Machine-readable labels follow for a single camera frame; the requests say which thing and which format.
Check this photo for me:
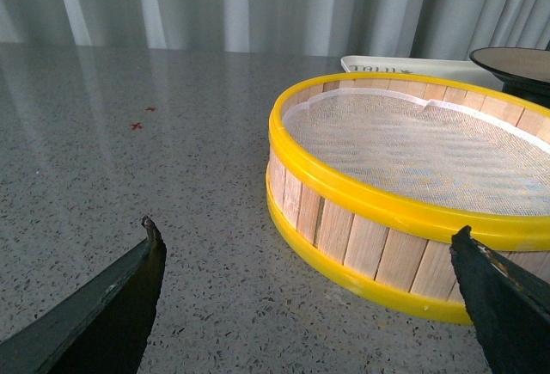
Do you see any grey white curtain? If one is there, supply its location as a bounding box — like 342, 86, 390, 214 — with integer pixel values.
1, 0, 549, 59

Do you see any cream bear print tray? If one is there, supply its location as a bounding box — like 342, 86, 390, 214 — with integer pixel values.
340, 55, 504, 91

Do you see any white mesh steamer liner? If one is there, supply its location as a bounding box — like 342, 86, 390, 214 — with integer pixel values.
282, 88, 549, 217

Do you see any beige plate with black rim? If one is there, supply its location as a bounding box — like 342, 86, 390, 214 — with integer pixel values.
469, 47, 550, 108

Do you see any yellow rimmed bamboo steamer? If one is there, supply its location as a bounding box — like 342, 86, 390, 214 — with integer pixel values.
266, 72, 549, 323

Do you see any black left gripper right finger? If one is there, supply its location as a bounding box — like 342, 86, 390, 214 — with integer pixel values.
450, 225, 549, 373

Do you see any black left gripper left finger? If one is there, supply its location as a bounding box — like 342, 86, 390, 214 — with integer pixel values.
1, 217, 167, 373

